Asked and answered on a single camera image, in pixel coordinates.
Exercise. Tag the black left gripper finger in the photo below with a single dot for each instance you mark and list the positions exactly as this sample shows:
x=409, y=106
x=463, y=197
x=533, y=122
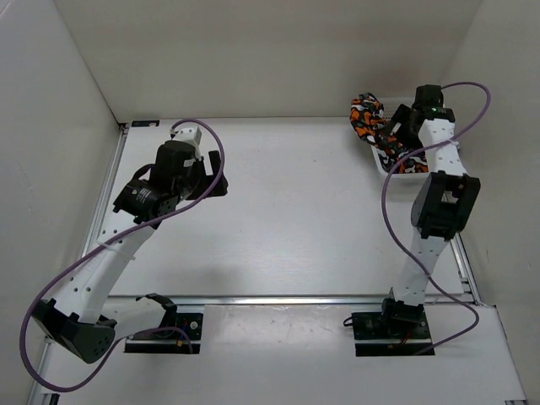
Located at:
x=214, y=161
x=219, y=190

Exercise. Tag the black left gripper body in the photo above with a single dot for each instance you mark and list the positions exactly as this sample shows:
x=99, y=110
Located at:
x=184, y=185

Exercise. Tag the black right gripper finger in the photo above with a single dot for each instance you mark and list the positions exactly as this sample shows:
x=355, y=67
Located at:
x=400, y=116
x=408, y=132

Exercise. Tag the orange camouflage shorts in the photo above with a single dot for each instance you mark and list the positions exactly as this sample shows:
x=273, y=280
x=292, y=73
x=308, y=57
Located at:
x=367, y=118

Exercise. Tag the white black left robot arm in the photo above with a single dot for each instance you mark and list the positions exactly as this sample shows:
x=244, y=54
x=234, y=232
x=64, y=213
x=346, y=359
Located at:
x=75, y=316

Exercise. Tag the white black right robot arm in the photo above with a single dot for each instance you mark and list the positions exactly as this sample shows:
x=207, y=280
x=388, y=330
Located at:
x=440, y=210

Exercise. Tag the small black blue label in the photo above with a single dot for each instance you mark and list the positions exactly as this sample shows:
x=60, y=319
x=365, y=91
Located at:
x=145, y=123

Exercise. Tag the aluminium left side rail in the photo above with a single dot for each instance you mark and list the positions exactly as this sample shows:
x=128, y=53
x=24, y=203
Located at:
x=36, y=396

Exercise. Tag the aluminium front table rail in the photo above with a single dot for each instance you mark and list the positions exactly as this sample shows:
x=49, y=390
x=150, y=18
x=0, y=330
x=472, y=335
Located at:
x=287, y=299

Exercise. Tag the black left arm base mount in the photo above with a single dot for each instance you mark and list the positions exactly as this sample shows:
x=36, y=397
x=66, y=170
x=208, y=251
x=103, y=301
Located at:
x=179, y=332

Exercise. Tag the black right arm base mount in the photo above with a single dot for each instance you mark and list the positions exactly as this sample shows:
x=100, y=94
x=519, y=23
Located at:
x=374, y=338

